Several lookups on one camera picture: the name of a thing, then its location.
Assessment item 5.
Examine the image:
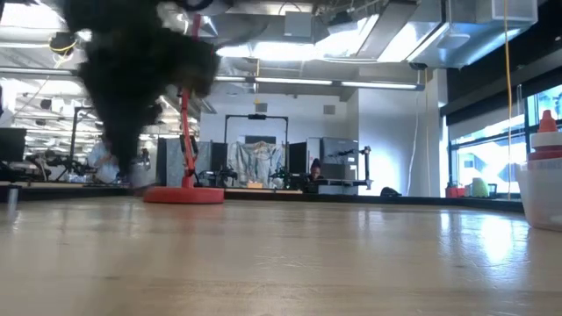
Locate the red desk lamp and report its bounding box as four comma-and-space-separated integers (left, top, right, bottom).
142, 0, 236, 205

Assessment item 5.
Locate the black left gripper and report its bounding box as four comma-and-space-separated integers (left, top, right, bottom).
61, 0, 220, 176

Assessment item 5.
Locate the green object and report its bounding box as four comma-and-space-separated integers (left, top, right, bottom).
472, 176, 490, 198

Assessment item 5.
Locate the black monitor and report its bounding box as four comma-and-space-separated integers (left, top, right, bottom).
0, 126, 27, 162

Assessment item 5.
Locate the grey metal post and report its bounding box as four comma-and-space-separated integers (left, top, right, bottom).
6, 184, 19, 214

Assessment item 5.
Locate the black rig frame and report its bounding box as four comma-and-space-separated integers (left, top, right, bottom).
68, 106, 142, 185
224, 112, 290, 190

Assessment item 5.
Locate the silver ventilation duct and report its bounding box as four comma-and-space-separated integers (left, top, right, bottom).
355, 0, 539, 70

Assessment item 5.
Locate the clear plastic bin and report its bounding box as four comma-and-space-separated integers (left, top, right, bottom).
515, 160, 562, 233

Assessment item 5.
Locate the grey metal cabinet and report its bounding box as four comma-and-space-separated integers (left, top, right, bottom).
319, 137, 360, 194

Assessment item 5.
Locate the long ceiling light fixture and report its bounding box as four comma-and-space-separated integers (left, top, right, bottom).
214, 73, 426, 92

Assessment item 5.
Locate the black stand with shelf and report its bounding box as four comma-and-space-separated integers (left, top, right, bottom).
313, 146, 374, 190

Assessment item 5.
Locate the grey partition panel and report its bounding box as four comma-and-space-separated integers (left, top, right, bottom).
155, 137, 213, 188

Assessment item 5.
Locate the grey ceiling box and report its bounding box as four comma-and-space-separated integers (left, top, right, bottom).
284, 11, 313, 39

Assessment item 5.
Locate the white cloth cover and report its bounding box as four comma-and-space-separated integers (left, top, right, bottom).
227, 140, 285, 189

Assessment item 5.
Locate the black aluminium table frame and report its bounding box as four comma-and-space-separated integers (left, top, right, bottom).
0, 183, 526, 212

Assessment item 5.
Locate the person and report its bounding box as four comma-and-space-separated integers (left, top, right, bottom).
86, 139, 120, 184
308, 157, 324, 182

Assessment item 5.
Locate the black partition panel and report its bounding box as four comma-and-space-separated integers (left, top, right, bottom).
287, 140, 309, 193

